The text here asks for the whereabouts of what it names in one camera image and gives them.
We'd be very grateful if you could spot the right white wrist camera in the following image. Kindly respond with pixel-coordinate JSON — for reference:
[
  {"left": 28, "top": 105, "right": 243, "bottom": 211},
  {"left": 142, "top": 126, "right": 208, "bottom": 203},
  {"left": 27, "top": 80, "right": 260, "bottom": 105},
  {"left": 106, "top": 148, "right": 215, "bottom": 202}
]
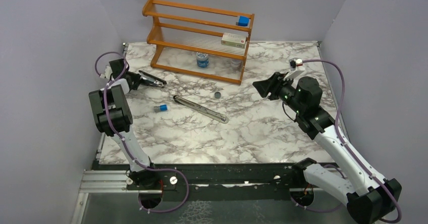
[{"left": 284, "top": 58, "right": 305, "bottom": 80}]

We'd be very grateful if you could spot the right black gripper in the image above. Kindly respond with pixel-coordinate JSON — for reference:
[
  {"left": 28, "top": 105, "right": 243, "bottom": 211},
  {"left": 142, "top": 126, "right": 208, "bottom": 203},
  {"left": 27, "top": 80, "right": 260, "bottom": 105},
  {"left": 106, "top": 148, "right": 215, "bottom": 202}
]
[{"left": 253, "top": 72, "right": 304, "bottom": 115}]

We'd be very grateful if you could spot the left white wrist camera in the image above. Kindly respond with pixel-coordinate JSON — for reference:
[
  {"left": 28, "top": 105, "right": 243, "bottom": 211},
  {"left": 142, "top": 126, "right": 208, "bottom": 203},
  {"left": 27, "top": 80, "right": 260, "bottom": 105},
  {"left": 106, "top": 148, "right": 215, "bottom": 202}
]
[{"left": 99, "top": 66, "right": 114, "bottom": 81}]

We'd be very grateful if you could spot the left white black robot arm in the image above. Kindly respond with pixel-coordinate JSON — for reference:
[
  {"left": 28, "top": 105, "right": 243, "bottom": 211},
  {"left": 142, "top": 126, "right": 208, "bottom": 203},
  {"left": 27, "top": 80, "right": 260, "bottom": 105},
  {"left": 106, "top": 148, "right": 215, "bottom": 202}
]
[{"left": 89, "top": 59, "right": 159, "bottom": 189}]

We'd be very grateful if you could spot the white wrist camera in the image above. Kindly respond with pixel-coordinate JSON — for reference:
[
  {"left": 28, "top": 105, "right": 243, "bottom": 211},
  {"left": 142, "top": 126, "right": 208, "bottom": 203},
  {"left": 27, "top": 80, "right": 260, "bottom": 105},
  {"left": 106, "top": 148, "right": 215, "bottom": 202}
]
[
  {"left": 284, "top": 58, "right": 305, "bottom": 80},
  {"left": 99, "top": 66, "right": 114, "bottom": 81}
]

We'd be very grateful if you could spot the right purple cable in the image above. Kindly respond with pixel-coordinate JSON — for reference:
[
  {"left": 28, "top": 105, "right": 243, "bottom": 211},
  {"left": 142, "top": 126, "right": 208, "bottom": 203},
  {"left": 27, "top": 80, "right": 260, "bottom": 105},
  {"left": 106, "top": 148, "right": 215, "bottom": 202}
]
[{"left": 291, "top": 59, "right": 402, "bottom": 224}]

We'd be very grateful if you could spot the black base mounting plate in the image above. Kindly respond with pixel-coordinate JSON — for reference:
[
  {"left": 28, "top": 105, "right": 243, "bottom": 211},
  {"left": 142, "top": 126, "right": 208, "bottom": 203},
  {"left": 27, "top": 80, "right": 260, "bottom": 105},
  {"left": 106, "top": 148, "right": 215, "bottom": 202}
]
[{"left": 127, "top": 162, "right": 325, "bottom": 203}]

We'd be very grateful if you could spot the silver chrome stapler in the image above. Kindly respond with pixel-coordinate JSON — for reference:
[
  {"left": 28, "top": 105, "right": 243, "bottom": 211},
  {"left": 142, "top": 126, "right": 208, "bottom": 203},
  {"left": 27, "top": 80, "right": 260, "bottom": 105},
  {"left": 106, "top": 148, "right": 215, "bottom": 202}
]
[{"left": 173, "top": 95, "right": 229, "bottom": 124}]

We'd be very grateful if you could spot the black stapler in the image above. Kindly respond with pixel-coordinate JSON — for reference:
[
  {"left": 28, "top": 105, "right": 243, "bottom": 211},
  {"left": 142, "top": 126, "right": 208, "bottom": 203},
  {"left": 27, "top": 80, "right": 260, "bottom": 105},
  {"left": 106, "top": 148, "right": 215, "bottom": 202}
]
[{"left": 138, "top": 70, "right": 167, "bottom": 88}]

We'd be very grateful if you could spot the blue white plastic jar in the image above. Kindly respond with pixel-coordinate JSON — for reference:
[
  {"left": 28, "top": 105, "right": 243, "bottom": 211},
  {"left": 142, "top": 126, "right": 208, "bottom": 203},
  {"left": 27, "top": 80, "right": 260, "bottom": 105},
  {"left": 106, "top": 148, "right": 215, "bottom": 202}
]
[{"left": 196, "top": 52, "right": 209, "bottom": 68}]

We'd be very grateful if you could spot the blue box on shelf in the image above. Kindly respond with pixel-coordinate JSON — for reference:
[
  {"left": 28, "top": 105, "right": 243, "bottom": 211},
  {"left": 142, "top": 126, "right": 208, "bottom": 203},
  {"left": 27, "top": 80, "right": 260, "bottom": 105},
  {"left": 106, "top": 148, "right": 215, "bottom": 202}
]
[{"left": 235, "top": 16, "right": 250, "bottom": 27}]

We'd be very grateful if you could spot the orange wooden shelf rack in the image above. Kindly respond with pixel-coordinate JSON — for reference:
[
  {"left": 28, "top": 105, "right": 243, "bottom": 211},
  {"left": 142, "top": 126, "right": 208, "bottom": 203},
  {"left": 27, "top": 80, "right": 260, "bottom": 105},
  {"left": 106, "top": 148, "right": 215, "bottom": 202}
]
[{"left": 142, "top": 0, "right": 255, "bottom": 85}]

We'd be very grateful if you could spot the clear plastic jar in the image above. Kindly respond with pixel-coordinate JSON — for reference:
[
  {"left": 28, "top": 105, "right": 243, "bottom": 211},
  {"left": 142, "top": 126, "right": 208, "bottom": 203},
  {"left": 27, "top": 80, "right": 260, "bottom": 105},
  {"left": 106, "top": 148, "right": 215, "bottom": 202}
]
[{"left": 230, "top": 59, "right": 242, "bottom": 70}]

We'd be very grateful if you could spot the white green staples carton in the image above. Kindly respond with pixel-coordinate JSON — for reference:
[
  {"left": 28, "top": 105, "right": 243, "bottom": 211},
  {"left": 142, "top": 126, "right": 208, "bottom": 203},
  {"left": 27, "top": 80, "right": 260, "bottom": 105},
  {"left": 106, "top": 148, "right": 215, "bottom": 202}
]
[{"left": 221, "top": 33, "right": 247, "bottom": 48}]

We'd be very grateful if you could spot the aluminium frame rail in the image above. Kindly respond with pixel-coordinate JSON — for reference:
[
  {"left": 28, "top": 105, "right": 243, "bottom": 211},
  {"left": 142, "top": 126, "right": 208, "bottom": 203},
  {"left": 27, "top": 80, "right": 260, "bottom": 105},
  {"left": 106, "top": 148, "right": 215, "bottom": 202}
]
[{"left": 72, "top": 162, "right": 353, "bottom": 223}]

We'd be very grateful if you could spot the blue grey small cylinder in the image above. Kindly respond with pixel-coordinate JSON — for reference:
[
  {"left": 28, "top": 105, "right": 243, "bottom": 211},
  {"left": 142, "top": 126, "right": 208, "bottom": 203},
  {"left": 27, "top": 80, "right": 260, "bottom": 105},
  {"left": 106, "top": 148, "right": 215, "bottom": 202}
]
[{"left": 153, "top": 104, "right": 168, "bottom": 113}]

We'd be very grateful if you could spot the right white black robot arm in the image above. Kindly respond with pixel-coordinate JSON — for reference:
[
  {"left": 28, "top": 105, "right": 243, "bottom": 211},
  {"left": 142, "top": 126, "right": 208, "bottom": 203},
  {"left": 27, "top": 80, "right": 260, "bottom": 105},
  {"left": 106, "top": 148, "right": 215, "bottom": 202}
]
[{"left": 252, "top": 72, "right": 402, "bottom": 223}]

